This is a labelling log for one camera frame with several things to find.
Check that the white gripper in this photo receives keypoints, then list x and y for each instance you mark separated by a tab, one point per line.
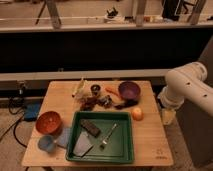
167	116

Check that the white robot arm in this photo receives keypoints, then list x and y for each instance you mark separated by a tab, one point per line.
185	82

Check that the orange round fruit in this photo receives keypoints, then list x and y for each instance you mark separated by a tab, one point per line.
137	114

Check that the purple plastic bowl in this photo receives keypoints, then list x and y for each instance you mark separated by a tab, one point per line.
129	90

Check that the green plastic tray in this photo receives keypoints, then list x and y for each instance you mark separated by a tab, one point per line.
120	147

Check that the dark metallic toy item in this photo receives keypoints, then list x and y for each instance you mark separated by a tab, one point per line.
105	101

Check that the orange toy carrot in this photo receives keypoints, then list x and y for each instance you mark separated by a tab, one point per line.
111	90

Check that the small dark metal cup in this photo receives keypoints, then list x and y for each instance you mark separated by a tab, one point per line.
95	89

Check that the dark brown toy food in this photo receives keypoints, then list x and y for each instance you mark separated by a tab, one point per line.
88	104

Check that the dark brown rectangular block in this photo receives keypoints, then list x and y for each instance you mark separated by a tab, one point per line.
90	127

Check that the wooden folding table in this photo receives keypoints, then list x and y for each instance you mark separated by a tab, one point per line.
151	147

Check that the grey folded cloth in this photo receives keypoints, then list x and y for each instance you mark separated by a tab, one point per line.
83	145

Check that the light blue cloth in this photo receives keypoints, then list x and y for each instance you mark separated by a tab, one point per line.
63	138

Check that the orange plastic bowl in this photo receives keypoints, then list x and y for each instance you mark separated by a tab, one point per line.
49	123

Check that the blue power box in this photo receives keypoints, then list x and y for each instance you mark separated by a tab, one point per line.
32	111

